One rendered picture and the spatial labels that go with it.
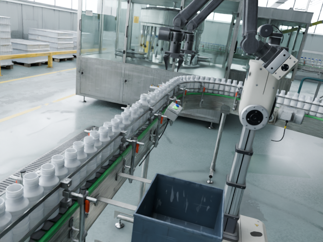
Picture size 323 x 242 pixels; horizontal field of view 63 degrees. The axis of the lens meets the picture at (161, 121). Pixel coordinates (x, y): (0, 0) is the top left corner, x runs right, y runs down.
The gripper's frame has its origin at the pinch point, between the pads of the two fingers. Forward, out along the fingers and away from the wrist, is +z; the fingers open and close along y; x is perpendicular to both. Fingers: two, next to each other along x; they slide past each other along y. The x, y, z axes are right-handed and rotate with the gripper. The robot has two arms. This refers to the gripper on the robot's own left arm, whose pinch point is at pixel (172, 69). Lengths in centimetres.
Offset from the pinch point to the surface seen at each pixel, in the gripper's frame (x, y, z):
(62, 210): -84, -10, 37
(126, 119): -30.1, -12.4, 23.2
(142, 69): 308, -119, 56
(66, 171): -81, -11, 24
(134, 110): -18.5, -12.8, 21.9
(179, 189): -40, 20, 47
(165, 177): -40, 13, 43
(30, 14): 757, -728, 5
